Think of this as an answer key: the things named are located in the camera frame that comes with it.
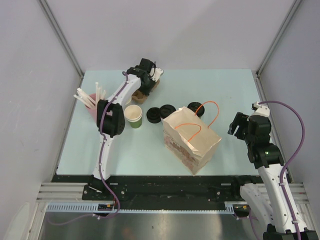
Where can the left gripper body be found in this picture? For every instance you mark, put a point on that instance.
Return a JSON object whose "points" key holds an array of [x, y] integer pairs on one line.
{"points": [[145, 88]]}

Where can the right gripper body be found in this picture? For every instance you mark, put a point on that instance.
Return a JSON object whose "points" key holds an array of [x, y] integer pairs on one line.
{"points": [[248, 140]]}

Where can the black cup lid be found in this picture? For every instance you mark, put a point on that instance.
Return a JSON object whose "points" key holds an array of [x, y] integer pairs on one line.
{"points": [[166, 110], [196, 107]]}

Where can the paper takeout bag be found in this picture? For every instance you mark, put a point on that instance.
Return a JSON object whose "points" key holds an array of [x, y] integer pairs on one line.
{"points": [[191, 140]]}

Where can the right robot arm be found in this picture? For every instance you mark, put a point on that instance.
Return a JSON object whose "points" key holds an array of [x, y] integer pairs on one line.
{"points": [[277, 212]]}

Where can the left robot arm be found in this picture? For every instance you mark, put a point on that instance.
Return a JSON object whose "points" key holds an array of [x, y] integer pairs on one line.
{"points": [[140, 81]]}

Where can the cardboard cup carrier stack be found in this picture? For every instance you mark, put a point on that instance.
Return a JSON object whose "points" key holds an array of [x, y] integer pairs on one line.
{"points": [[139, 97]]}

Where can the green cup stack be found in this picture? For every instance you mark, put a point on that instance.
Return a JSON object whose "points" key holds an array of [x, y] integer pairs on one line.
{"points": [[133, 114]]}

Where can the black lid stack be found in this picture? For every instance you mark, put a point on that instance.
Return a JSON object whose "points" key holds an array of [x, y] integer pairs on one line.
{"points": [[153, 115]]}

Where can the white wrapped straws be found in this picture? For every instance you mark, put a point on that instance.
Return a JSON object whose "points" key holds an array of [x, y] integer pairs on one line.
{"points": [[83, 97]]}

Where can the pink straw holder cup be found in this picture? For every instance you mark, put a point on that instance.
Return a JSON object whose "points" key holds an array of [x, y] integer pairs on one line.
{"points": [[92, 108]]}

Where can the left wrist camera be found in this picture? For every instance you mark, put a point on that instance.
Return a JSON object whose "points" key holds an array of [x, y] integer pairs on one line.
{"points": [[156, 73]]}

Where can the white cable duct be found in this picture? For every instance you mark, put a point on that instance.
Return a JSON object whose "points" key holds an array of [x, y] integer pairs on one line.
{"points": [[102, 208]]}

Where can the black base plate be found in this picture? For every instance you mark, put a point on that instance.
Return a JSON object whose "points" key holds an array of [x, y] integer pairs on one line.
{"points": [[212, 187]]}

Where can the aluminium rail frame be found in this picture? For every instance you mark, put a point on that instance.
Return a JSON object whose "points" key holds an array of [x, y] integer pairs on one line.
{"points": [[79, 192]]}

